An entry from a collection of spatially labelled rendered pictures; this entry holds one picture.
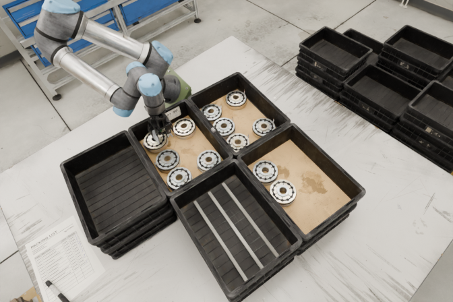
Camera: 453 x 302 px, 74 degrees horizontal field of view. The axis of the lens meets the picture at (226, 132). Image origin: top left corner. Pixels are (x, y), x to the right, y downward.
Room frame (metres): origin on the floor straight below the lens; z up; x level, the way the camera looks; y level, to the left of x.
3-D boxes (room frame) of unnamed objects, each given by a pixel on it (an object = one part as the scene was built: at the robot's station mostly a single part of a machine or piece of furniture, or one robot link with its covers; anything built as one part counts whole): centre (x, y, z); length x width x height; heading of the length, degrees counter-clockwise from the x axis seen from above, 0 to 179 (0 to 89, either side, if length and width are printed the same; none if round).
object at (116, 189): (0.59, 0.47, 0.87); 0.40 x 0.30 x 0.11; 29
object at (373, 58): (1.87, -1.13, 0.26); 0.40 x 0.30 x 0.23; 36
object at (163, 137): (0.80, 0.32, 0.88); 0.10 x 0.10 x 0.01
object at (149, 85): (0.81, 0.26, 1.17); 0.09 x 0.08 x 0.11; 30
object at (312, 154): (0.53, -0.25, 0.87); 0.40 x 0.30 x 0.11; 29
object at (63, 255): (0.37, 0.72, 0.70); 0.33 x 0.23 x 0.01; 36
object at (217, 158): (0.67, 0.09, 0.86); 0.10 x 0.10 x 0.01
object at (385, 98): (1.31, -1.04, 0.31); 0.40 x 0.30 x 0.34; 36
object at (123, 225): (0.59, 0.47, 0.92); 0.40 x 0.30 x 0.02; 29
